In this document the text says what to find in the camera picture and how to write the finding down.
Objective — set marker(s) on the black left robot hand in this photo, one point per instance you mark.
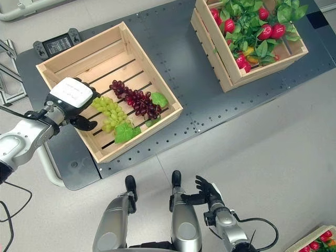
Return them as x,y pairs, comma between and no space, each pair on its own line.
71,92

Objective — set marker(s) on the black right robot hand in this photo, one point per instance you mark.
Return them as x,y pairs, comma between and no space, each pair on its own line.
211,193

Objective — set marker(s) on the green grape bunch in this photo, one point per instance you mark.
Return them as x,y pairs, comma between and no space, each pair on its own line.
113,113

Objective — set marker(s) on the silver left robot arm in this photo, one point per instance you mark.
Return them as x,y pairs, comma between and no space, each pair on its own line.
23,136

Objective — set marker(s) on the wooden crate with leafy fruits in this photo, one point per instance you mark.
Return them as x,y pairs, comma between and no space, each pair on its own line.
225,68

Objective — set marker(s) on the wooden crate with grapes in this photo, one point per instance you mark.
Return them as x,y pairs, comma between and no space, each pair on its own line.
78,60

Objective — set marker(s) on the black handheld controller with screen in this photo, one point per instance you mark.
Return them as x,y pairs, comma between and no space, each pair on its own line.
56,44

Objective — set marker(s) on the dark red grape bunch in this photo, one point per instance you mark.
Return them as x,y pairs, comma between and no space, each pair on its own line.
139,102

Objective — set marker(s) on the white table leg tube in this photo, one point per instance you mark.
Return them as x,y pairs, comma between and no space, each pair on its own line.
48,165

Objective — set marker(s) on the black robot pelvis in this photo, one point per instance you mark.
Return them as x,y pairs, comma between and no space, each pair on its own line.
149,247

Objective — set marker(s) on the pale wooden crate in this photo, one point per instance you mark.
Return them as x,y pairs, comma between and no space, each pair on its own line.
302,240

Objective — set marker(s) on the red fruit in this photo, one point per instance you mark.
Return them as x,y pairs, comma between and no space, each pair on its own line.
247,67
304,249
229,25
218,21
265,32
240,61
214,13
326,236
314,245
263,13
278,31

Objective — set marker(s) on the orange yellow fruit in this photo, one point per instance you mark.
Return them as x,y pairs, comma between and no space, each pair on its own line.
252,59

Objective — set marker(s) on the green leafy foliage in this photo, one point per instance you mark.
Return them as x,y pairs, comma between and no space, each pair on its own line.
249,23

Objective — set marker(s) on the black square tape patch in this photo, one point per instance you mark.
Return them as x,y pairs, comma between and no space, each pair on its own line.
317,20

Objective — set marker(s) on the aluminium profile frame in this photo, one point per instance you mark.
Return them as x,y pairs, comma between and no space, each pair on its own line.
10,78

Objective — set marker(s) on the white tube frame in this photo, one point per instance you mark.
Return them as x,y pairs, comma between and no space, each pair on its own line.
23,10

